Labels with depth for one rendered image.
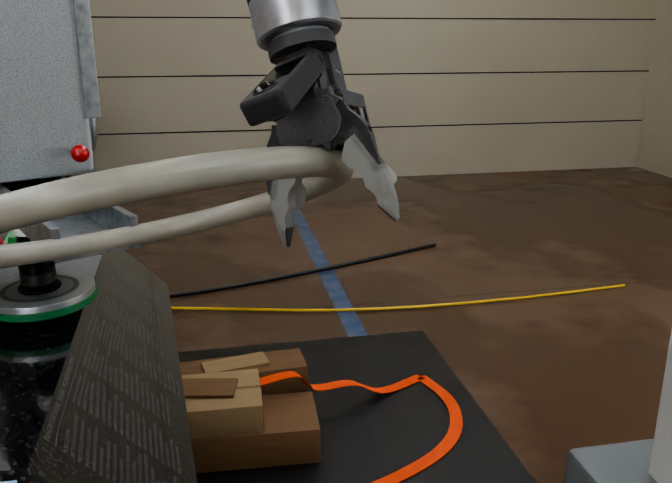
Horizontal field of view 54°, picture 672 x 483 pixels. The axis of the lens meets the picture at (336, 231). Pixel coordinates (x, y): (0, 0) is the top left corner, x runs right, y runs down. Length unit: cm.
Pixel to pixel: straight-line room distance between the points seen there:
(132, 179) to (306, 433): 174
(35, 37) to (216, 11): 492
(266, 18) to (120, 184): 24
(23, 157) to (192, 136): 497
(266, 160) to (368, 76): 579
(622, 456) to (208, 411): 145
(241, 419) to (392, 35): 478
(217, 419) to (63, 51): 127
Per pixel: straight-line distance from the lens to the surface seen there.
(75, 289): 145
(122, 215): 103
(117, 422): 124
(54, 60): 131
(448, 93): 660
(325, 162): 64
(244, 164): 56
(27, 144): 131
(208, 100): 619
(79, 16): 131
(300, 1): 67
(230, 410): 215
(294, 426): 222
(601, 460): 93
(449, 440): 240
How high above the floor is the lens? 136
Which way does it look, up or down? 17 degrees down
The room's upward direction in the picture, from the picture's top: straight up
